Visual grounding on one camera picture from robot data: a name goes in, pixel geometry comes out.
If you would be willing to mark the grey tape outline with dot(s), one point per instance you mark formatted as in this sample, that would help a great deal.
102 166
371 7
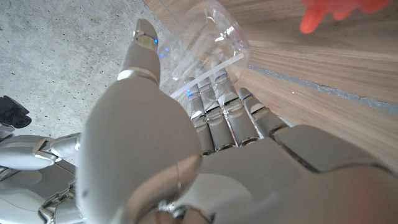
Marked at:
326 90

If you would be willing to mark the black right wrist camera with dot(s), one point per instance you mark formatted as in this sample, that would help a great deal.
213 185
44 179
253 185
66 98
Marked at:
12 113

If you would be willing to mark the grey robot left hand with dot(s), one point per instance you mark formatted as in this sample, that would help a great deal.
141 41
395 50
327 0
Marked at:
140 140

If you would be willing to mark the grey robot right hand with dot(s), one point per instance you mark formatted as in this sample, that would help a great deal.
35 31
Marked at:
31 183

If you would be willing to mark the clear plastic dispenser bottle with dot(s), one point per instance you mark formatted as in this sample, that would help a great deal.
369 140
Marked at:
202 31

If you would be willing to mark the red spiky stress ball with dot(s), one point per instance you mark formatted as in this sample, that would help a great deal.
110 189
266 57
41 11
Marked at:
314 15

